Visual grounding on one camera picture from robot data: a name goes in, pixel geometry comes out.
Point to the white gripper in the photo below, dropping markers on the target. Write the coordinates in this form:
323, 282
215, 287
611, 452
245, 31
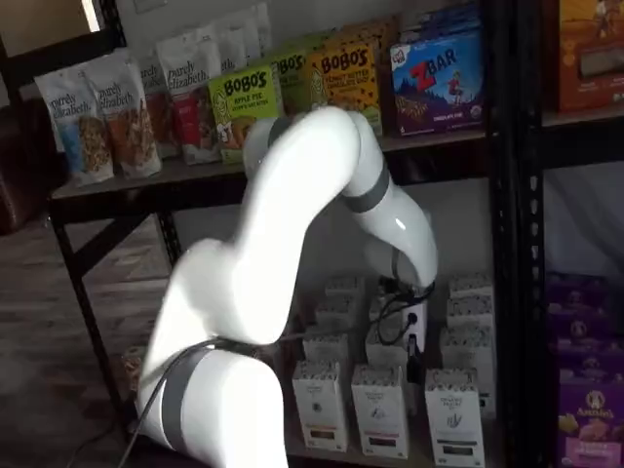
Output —
421, 331

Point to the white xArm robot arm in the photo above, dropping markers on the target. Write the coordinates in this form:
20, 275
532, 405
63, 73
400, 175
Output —
273, 219

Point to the white box pink strip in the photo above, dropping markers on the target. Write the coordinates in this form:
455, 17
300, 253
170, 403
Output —
379, 412
375, 304
385, 351

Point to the white box green strip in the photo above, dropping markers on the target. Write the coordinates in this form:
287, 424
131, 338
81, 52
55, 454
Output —
468, 351
469, 312
454, 419
470, 285

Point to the white box orange strip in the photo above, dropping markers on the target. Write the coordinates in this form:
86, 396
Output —
345, 288
339, 317
319, 404
325, 348

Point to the purple Annie's snack box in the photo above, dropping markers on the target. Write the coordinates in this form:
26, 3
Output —
587, 348
585, 297
592, 424

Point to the blue Zbar snack box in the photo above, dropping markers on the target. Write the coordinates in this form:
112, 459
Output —
436, 83
439, 19

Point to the yellow Bobo's peanut butter box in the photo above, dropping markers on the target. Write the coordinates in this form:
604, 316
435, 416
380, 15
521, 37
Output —
343, 83
370, 34

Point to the green Bobo's apple pie box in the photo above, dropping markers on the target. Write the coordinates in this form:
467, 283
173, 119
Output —
241, 105
291, 83

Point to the orange snack box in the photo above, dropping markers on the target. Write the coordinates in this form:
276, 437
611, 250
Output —
592, 53

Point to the black metal shelving rack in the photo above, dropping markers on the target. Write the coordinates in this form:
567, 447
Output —
502, 195
534, 219

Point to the red purely elizabeth granola bag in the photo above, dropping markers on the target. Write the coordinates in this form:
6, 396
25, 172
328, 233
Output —
192, 102

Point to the white granola bag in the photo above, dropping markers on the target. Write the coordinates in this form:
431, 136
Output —
257, 31
231, 46
151, 92

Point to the orange purely elizabeth granola bag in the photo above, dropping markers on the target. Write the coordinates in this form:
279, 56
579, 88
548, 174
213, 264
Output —
129, 127

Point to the blue purely elizabeth granola bag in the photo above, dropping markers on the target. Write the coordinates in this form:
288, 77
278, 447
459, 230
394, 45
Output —
78, 131

